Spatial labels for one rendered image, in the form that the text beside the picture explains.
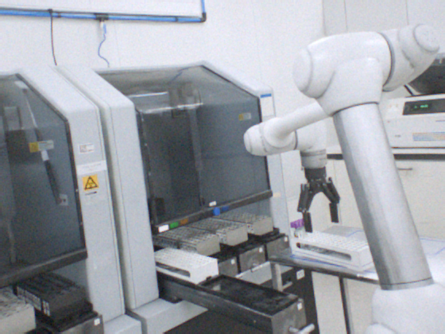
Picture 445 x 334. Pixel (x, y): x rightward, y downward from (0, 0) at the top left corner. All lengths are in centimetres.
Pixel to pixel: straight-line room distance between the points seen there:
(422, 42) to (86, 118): 102
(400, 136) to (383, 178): 270
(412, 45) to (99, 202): 106
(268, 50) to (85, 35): 152
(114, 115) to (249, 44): 216
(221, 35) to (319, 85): 247
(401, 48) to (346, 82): 16
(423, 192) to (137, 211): 247
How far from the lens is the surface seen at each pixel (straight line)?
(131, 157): 170
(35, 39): 281
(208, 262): 170
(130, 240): 173
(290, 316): 147
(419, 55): 116
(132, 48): 306
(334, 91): 108
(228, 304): 154
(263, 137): 157
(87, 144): 163
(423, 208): 379
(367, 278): 161
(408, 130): 372
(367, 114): 108
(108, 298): 173
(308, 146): 165
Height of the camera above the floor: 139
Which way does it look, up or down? 3 degrees down
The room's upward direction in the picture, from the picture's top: 7 degrees counter-clockwise
